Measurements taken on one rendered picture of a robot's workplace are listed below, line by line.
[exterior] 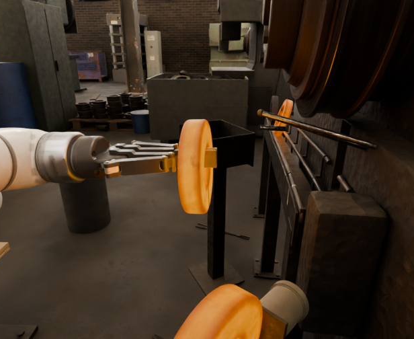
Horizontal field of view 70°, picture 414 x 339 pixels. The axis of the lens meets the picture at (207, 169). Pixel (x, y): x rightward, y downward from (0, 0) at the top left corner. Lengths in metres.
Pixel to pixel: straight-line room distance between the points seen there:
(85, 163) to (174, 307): 0.98
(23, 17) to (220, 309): 3.86
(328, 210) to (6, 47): 3.98
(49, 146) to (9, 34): 3.61
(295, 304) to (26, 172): 0.46
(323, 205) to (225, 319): 0.24
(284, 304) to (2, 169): 0.44
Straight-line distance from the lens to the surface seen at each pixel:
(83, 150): 0.52
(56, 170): 0.55
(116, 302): 1.46
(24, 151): 0.56
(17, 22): 4.06
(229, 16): 3.23
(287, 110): 1.46
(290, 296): 0.46
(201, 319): 0.30
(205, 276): 1.50
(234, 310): 0.31
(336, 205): 0.48
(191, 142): 0.43
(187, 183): 0.43
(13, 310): 1.59
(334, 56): 0.46
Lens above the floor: 1.01
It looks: 22 degrees down
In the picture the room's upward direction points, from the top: straight up
